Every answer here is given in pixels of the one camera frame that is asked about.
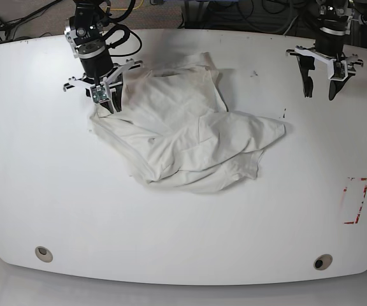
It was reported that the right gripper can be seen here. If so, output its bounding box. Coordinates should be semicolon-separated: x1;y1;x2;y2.
63;50;143;114

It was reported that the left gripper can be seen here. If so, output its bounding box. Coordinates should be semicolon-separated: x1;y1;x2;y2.
286;33;364;101

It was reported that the white T-shirt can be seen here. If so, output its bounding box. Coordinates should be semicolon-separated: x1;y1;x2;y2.
90;53;285;193

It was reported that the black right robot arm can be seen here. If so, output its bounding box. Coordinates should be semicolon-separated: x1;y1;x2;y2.
63;1;143;113

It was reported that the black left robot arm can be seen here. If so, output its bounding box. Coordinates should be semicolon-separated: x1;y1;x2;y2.
287;1;364;101

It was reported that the red tape rectangle marking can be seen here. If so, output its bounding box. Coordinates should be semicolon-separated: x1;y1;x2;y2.
340;177;367;224

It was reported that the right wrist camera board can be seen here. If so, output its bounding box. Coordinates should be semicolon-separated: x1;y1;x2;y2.
90;85;109;104

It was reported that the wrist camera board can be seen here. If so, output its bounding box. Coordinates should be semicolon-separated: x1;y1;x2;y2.
90;85;109;104
333;61;346;80

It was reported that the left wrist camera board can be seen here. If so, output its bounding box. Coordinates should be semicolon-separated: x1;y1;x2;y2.
333;61;346;80

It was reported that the yellow cable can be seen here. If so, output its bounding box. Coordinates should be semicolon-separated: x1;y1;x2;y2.
112;0;145;12

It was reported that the left table cable grommet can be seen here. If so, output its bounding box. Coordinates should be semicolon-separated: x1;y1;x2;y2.
35;246;53;263

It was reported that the table cable grommet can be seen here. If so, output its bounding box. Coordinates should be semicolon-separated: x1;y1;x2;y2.
313;254;333;271
35;246;53;263

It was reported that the right table cable grommet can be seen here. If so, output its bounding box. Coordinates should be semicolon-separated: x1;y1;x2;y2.
313;254;333;271

